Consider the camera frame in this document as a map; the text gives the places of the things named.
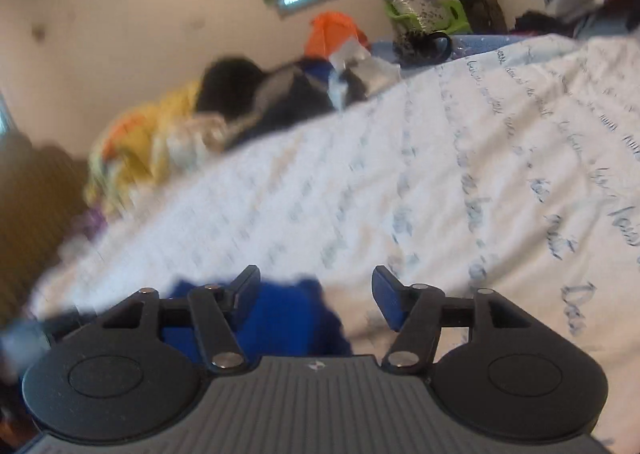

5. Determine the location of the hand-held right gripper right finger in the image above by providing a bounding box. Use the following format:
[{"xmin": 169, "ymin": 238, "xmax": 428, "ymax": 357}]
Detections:
[{"xmin": 370, "ymin": 265, "xmax": 534, "ymax": 373}]

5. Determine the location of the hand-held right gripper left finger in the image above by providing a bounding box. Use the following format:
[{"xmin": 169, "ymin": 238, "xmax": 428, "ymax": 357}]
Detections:
[{"xmin": 101, "ymin": 264, "xmax": 263, "ymax": 376}]

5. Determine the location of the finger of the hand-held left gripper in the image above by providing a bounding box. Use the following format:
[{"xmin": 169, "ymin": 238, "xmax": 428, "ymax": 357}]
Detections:
[{"xmin": 0, "ymin": 310, "xmax": 85, "ymax": 371}]

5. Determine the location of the blue knit garment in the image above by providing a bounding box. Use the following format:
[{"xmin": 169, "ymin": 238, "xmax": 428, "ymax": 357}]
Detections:
[{"xmin": 162, "ymin": 276, "xmax": 353, "ymax": 370}]

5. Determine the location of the wooden headboard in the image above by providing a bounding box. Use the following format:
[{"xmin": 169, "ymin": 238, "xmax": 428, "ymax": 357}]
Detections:
[{"xmin": 0, "ymin": 131, "xmax": 96, "ymax": 327}]

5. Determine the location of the white script-printed bed sheet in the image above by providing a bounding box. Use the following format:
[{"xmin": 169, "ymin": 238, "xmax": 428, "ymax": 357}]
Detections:
[{"xmin": 27, "ymin": 32, "xmax": 640, "ymax": 454}]

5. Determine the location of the yellow cloth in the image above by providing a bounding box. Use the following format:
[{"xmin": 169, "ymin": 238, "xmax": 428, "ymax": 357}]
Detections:
[{"xmin": 84, "ymin": 80, "xmax": 211, "ymax": 217}]

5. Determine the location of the black cloth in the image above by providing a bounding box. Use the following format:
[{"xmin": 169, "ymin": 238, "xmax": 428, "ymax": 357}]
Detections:
[{"xmin": 194, "ymin": 55, "xmax": 337, "ymax": 147}]

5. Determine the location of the clear plastic packaging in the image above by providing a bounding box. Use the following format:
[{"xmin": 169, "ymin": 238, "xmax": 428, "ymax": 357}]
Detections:
[{"xmin": 326, "ymin": 40, "xmax": 402, "ymax": 107}]

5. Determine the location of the orange bag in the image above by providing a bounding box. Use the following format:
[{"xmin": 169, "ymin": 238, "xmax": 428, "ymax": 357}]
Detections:
[{"xmin": 304, "ymin": 10, "xmax": 372, "ymax": 60}]

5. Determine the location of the green plastic item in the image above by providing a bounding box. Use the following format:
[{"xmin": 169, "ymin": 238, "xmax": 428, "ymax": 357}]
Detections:
[{"xmin": 384, "ymin": 0, "xmax": 473, "ymax": 35}]

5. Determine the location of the grey patterned pouch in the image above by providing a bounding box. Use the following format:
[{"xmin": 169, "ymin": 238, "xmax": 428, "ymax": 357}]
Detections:
[{"xmin": 375, "ymin": 0, "xmax": 451, "ymax": 30}]

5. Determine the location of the black bag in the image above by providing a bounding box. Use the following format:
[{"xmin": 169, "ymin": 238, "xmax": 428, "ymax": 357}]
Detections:
[{"xmin": 450, "ymin": 0, "xmax": 509, "ymax": 35}]

